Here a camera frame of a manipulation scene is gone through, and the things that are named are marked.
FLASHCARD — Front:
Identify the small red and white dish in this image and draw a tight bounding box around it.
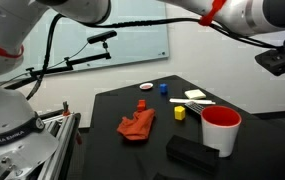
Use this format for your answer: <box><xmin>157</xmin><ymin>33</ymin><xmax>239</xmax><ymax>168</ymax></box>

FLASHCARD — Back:
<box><xmin>139</xmin><ymin>82</ymin><xmax>154</xmax><ymax>91</ymax></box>

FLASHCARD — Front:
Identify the orange cube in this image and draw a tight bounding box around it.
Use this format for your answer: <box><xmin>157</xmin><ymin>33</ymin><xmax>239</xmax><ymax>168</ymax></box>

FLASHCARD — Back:
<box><xmin>136</xmin><ymin>99</ymin><xmax>147</xmax><ymax>112</ymax></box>

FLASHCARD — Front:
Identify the blue cube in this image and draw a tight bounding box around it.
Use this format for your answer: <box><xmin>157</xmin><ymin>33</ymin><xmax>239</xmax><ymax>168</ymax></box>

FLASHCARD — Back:
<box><xmin>158</xmin><ymin>83</ymin><xmax>168</xmax><ymax>95</ymax></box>

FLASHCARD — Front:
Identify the orange cloth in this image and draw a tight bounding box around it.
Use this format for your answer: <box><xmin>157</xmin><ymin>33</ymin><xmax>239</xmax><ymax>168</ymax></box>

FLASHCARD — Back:
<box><xmin>116</xmin><ymin>108</ymin><xmax>156</xmax><ymax>142</ymax></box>

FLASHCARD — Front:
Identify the yellow cube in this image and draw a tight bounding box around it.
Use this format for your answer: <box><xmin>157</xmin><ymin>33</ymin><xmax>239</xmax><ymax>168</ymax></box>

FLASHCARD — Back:
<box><xmin>173</xmin><ymin>105</ymin><xmax>186</xmax><ymax>121</ymax></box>

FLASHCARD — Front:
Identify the white stick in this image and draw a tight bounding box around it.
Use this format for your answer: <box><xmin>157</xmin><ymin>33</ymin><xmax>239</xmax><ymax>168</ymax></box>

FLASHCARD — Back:
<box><xmin>168</xmin><ymin>97</ymin><xmax>217</xmax><ymax>106</ymax></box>

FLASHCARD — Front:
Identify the glass whiteboard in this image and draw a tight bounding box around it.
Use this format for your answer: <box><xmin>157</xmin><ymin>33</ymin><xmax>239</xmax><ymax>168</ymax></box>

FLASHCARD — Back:
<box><xmin>0</xmin><ymin>0</ymin><xmax>170</xmax><ymax>83</ymax></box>

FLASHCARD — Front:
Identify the white sticky note pad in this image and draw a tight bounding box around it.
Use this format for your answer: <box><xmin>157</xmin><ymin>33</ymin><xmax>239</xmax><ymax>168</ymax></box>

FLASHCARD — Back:
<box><xmin>184</xmin><ymin>88</ymin><xmax>207</xmax><ymax>100</ymax></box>

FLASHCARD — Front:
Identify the remote control with buttons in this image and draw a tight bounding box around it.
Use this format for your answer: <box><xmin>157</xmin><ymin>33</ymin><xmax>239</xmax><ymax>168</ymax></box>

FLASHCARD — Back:
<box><xmin>184</xmin><ymin>101</ymin><xmax>207</xmax><ymax>116</ymax></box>

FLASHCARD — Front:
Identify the black rectangular box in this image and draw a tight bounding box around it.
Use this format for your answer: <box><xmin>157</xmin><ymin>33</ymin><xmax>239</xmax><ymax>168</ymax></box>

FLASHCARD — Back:
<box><xmin>165</xmin><ymin>134</ymin><xmax>220</xmax><ymax>177</ymax></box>

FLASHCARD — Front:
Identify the white cup with red inside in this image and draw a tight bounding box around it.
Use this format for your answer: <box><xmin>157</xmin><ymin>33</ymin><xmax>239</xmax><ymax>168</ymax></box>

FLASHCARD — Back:
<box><xmin>200</xmin><ymin>105</ymin><xmax>243</xmax><ymax>158</ymax></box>

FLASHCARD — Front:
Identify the black camera on boom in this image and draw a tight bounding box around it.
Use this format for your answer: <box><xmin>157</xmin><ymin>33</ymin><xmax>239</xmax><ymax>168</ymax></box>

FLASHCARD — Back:
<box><xmin>86</xmin><ymin>29</ymin><xmax>118</xmax><ymax>45</ymax></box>

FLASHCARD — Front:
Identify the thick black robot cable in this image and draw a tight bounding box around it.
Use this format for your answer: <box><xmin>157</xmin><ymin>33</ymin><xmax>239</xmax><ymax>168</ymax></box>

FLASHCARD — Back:
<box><xmin>25</xmin><ymin>13</ymin><xmax>285</xmax><ymax>101</ymax></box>

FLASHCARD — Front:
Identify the red and black frame clamp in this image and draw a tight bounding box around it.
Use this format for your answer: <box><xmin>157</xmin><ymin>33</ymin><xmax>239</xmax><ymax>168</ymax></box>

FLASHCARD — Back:
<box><xmin>61</xmin><ymin>100</ymin><xmax>71</xmax><ymax>117</ymax></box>

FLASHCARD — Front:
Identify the thin black camera cable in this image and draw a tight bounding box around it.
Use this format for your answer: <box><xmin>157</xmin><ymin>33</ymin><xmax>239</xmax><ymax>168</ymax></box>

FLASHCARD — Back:
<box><xmin>3</xmin><ymin>41</ymin><xmax>90</xmax><ymax>84</ymax></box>

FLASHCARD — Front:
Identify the aluminium frame rail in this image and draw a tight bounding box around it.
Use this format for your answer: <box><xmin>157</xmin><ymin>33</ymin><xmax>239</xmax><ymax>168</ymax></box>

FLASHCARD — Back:
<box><xmin>36</xmin><ymin>111</ymin><xmax>82</xmax><ymax>180</ymax></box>

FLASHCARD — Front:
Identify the bulky red cable clip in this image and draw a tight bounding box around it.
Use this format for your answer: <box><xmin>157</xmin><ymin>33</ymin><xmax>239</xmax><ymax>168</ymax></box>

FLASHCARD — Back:
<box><xmin>198</xmin><ymin>0</ymin><xmax>228</xmax><ymax>27</ymax></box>

